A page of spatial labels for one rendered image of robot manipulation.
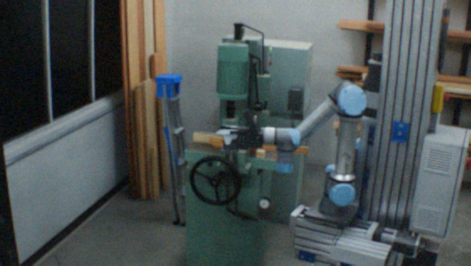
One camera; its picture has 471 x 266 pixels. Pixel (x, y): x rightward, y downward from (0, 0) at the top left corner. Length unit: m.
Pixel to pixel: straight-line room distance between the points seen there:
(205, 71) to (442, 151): 3.50
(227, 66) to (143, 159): 1.68
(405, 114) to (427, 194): 0.39
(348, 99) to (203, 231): 1.40
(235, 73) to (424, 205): 1.25
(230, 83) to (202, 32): 2.54
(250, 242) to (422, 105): 1.36
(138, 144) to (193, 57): 1.47
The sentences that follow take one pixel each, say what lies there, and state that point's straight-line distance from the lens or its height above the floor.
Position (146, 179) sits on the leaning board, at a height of 0.19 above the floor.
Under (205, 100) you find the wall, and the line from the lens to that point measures 5.39.
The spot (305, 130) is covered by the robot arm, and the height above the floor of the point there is 1.23.
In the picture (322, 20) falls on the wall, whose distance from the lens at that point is 5.03.
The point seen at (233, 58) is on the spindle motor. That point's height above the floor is 1.44.
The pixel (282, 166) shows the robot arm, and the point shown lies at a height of 1.10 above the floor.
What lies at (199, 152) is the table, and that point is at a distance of 2.85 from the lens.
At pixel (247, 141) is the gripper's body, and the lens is 2.09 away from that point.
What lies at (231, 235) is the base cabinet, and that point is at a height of 0.39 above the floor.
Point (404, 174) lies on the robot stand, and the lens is 2.41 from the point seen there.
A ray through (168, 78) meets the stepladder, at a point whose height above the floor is 1.15.
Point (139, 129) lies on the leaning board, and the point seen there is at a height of 0.65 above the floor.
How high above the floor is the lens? 1.85
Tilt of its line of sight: 17 degrees down
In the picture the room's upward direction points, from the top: 2 degrees clockwise
